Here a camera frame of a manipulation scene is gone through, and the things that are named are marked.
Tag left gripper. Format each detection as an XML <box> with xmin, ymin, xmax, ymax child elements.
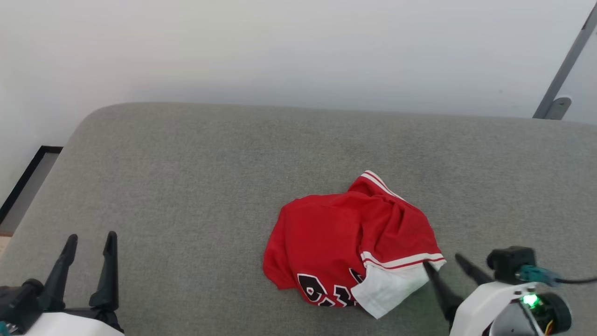
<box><xmin>0</xmin><ymin>231</ymin><xmax>125</xmax><ymax>336</ymax></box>

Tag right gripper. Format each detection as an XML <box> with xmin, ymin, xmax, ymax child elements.
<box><xmin>422</xmin><ymin>254</ymin><xmax>528</xmax><ymax>336</ymax></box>

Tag red and white jersey garment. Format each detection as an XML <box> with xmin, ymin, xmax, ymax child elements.
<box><xmin>263</xmin><ymin>170</ymin><xmax>447</xmax><ymax>320</ymax></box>

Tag black skirting strip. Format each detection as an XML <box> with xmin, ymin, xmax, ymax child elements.
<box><xmin>0</xmin><ymin>146</ymin><xmax>63</xmax><ymax>224</ymax></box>

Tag grey fabric sofa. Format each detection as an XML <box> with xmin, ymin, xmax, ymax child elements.
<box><xmin>0</xmin><ymin>102</ymin><xmax>597</xmax><ymax>336</ymax></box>

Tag grey slanted metal bar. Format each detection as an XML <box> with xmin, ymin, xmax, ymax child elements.
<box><xmin>533</xmin><ymin>2</ymin><xmax>597</xmax><ymax>119</ymax></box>

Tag black cable with teal plug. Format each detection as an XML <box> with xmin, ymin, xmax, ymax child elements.
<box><xmin>515</xmin><ymin>265</ymin><xmax>597</xmax><ymax>286</ymax></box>

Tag grey metal bracket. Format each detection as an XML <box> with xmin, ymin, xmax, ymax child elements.
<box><xmin>543</xmin><ymin>97</ymin><xmax>572</xmax><ymax>120</ymax></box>

